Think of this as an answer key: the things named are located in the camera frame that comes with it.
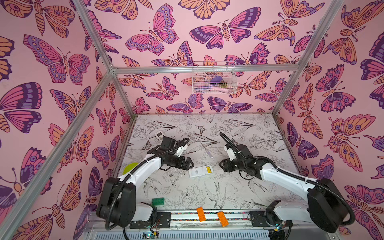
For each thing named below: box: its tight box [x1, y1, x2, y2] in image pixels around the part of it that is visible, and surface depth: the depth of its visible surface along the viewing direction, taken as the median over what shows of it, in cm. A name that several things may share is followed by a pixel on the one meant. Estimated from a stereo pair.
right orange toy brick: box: [217, 211, 229, 228], surface depth 74 cm
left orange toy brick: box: [196, 206, 207, 222], surface depth 77 cm
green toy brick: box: [152, 197, 165, 206], surface depth 81 cm
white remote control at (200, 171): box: [188, 165, 213, 178], surface depth 91 cm
